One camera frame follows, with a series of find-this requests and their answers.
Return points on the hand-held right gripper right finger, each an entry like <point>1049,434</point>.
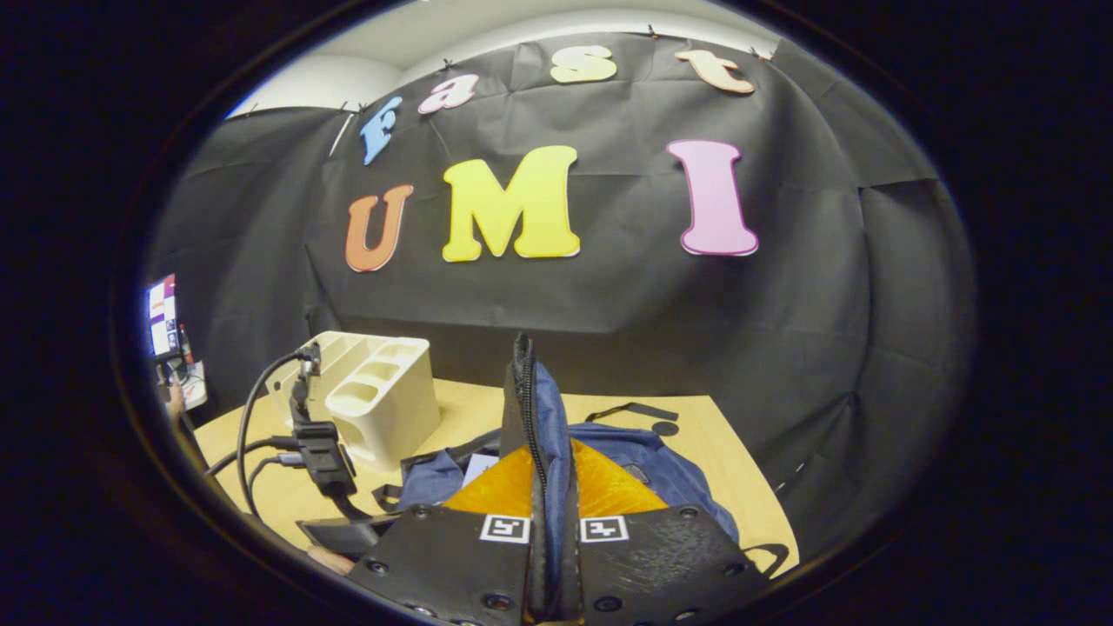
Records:
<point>661,565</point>

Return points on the white side table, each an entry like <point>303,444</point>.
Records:
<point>191,387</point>

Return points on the grey book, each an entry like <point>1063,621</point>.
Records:
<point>480,468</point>

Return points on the small black round disc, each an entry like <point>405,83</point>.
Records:
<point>665,428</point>

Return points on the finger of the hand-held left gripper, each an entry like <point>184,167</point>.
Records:
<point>343,532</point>

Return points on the colourful screen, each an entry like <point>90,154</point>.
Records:
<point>161,313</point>

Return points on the white thin stick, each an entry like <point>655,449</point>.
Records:
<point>343,134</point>

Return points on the blue schoolbag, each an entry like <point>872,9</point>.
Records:
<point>643,456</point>

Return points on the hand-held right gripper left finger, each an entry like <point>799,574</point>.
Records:
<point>452,565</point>

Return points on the cream plastic bookshelf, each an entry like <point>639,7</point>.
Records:
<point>391,409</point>

